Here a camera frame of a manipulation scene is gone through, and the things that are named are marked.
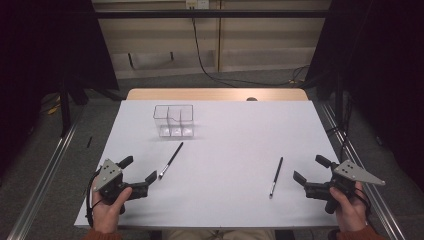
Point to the white board sheet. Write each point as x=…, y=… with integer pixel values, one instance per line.
x=226, y=150

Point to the black horizontal metal bar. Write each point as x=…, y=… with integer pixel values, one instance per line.
x=206, y=14

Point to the wooden table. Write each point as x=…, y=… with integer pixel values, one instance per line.
x=200, y=94

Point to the small black floor stick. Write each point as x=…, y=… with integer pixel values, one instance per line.
x=89, y=142

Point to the person's right hand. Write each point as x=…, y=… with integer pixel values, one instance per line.
x=350, y=213

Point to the person's left hand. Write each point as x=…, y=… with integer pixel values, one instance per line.
x=106, y=213

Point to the clear plastic organizer box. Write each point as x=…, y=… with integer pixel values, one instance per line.
x=174, y=121

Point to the white wall socket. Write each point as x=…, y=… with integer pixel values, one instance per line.
x=197, y=3

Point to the black metal stand post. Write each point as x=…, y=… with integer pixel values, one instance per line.
x=65, y=106

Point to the black curtain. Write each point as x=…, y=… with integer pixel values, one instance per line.
x=40, y=50
x=383, y=66

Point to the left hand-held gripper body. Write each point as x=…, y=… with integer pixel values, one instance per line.
x=108, y=173

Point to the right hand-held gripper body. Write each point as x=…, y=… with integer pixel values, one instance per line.
x=353, y=173

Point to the aluminium floor rail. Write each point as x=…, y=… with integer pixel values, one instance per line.
x=373, y=200
x=43, y=180

